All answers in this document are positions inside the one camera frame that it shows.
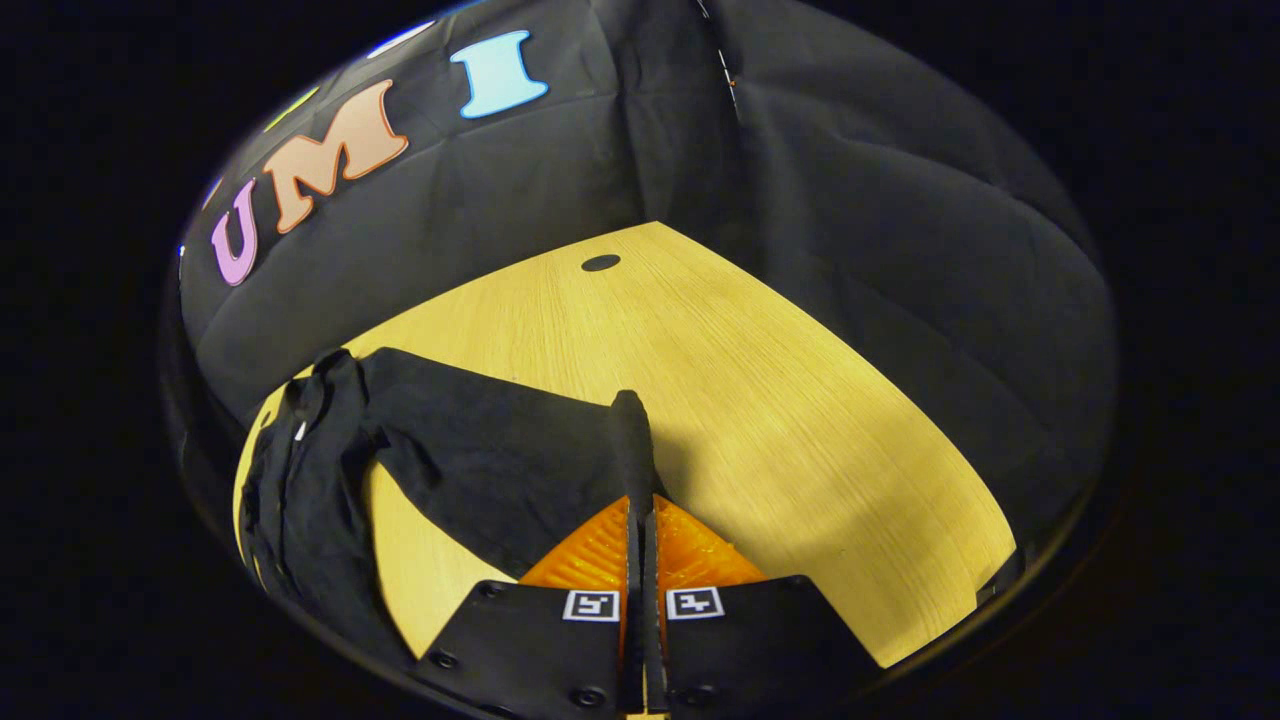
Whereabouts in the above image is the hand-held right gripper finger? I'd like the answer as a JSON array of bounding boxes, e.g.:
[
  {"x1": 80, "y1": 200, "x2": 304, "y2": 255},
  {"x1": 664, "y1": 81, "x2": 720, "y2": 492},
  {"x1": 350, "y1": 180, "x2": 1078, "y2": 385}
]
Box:
[
  {"x1": 638, "y1": 390, "x2": 881, "y2": 720},
  {"x1": 415, "y1": 390, "x2": 643, "y2": 720}
]

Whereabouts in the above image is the black buttoned garment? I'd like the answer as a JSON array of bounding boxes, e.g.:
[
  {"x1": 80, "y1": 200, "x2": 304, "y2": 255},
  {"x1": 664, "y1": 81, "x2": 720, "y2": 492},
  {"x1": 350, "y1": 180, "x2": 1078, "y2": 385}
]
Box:
[{"x1": 238, "y1": 346, "x2": 646, "y2": 661}]

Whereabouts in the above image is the black backdrop cloth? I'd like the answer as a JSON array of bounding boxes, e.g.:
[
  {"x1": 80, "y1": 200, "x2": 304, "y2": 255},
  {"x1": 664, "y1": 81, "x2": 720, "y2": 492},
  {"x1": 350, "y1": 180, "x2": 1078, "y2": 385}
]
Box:
[{"x1": 178, "y1": 0, "x2": 1119, "y2": 561}]

